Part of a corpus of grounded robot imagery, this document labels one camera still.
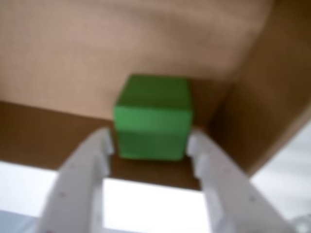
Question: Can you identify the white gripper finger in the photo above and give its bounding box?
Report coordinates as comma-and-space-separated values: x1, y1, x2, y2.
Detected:
35, 128, 114, 233
189, 129, 290, 233

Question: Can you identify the green cube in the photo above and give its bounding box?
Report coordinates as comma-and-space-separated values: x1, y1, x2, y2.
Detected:
112, 74, 194, 162

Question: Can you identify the brown cardboard box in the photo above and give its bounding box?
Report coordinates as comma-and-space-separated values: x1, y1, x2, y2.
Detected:
0, 0, 311, 192

